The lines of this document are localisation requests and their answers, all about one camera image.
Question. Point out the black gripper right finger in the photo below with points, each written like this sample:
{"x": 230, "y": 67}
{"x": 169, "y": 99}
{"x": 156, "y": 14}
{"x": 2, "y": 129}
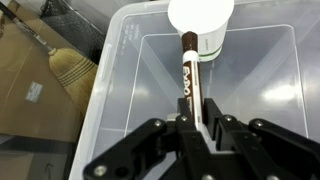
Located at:
{"x": 211, "y": 115}

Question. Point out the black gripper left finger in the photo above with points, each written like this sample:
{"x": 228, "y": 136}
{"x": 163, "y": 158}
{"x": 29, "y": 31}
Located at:
{"x": 184, "y": 119}

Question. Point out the brown Expo marker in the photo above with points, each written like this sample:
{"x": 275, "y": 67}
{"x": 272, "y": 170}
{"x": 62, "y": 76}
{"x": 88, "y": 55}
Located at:
{"x": 191, "y": 77}

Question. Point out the white paper cup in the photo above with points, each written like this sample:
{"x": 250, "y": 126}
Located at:
{"x": 207, "y": 18}

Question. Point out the clear storage bin lid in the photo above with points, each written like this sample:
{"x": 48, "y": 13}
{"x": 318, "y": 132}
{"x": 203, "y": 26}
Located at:
{"x": 269, "y": 68}

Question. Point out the straw broom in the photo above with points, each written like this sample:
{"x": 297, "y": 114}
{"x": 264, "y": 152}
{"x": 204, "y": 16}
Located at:
{"x": 75, "y": 72}

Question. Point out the brown cardboard box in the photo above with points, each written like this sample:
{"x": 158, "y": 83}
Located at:
{"x": 33, "y": 102}

